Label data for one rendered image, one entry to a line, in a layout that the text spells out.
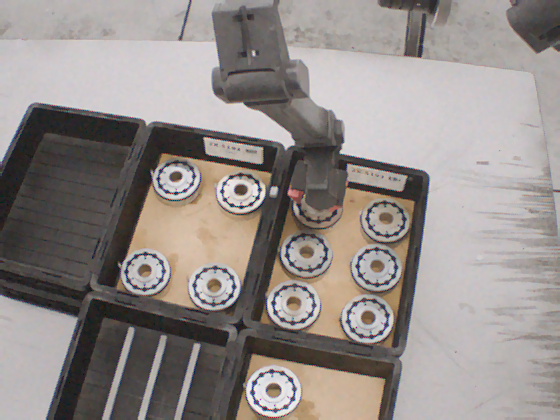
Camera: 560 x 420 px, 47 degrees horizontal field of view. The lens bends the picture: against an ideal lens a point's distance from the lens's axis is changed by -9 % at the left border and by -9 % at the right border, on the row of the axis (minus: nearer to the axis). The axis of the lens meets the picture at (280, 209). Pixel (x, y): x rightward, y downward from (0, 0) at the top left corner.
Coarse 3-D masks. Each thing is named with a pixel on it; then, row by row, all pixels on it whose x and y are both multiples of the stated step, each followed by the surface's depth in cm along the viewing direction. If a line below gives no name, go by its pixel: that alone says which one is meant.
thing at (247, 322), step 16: (288, 160) 140; (352, 160) 140; (368, 160) 140; (272, 208) 134; (272, 224) 133; (416, 240) 131; (416, 256) 131; (256, 272) 128; (416, 272) 128; (256, 288) 126; (304, 336) 122; (320, 336) 122; (400, 336) 122; (384, 352) 120; (400, 352) 120
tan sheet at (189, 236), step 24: (216, 168) 151; (240, 168) 151; (144, 216) 145; (168, 216) 145; (192, 216) 145; (216, 216) 145; (144, 240) 142; (168, 240) 142; (192, 240) 142; (216, 240) 142; (240, 240) 142; (192, 264) 139; (240, 264) 140; (120, 288) 137; (216, 288) 137
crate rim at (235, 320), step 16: (160, 128) 144; (176, 128) 144; (192, 128) 143; (144, 144) 142; (256, 144) 142; (272, 144) 142; (128, 176) 138; (272, 176) 138; (128, 192) 136; (112, 224) 132; (256, 240) 131; (256, 256) 129; (96, 272) 127; (96, 288) 126; (112, 288) 126; (160, 304) 124; (176, 304) 124; (240, 304) 125; (224, 320) 123; (240, 320) 124
